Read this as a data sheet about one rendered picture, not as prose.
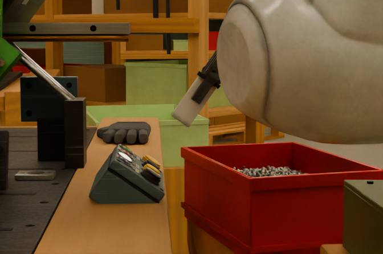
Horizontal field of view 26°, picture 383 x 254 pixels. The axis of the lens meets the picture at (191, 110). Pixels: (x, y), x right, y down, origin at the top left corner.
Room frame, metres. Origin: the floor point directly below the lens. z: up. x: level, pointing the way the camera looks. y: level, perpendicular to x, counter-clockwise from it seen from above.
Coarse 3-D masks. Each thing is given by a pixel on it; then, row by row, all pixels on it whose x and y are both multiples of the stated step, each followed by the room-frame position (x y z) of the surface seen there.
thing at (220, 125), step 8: (216, 120) 8.26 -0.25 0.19; (224, 120) 8.35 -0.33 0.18; (232, 120) 8.43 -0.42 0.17; (240, 120) 8.52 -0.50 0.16; (216, 128) 7.97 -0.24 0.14; (224, 128) 7.98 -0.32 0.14; (232, 128) 8.06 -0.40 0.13; (240, 128) 7.97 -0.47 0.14; (216, 136) 8.16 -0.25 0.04; (224, 136) 8.31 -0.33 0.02; (232, 136) 8.33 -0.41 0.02; (240, 136) 7.95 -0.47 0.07; (264, 136) 8.31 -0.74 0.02; (272, 136) 8.31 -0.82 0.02; (280, 136) 8.35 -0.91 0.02; (216, 144) 7.74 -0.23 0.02; (224, 144) 7.74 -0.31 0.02; (232, 144) 7.79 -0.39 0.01
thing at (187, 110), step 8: (200, 80) 1.16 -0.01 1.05; (192, 88) 1.16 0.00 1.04; (184, 96) 1.16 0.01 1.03; (208, 96) 1.16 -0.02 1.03; (184, 104) 1.16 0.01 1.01; (192, 104) 1.16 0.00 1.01; (200, 104) 1.16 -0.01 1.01; (176, 112) 1.16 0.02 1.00; (184, 112) 1.16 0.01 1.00; (192, 112) 1.16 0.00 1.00; (184, 120) 1.16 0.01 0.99; (192, 120) 1.16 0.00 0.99
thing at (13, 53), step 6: (0, 36) 1.16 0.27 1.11; (0, 42) 1.16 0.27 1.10; (6, 42) 1.16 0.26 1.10; (0, 48) 1.16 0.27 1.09; (6, 48) 1.16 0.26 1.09; (12, 48) 1.16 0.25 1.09; (0, 54) 1.15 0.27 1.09; (6, 54) 1.15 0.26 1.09; (12, 54) 1.15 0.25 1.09; (18, 54) 1.15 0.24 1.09; (6, 60) 1.15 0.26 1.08; (12, 60) 1.15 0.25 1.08; (6, 66) 1.15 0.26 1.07; (12, 66) 1.16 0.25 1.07; (0, 72) 1.15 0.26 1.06; (6, 72) 1.16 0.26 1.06; (0, 78) 1.15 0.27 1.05
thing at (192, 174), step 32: (192, 160) 1.34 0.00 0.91; (224, 160) 1.41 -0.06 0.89; (256, 160) 1.43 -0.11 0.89; (288, 160) 1.45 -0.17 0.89; (320, 160) 1.35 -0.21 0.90; (352, 160) 1.26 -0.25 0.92; (192, 192) 1.35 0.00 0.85; (224, 192) 1.21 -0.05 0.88; (256, 192) 1.11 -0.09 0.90; (288, 192) 1.12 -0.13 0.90; (320, 192) 1.14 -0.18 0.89; (224, 224) 1.20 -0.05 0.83; (256, 224) 1.11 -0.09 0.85; (288, 224) 1.12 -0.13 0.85; (320, 224) 1.14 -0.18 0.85
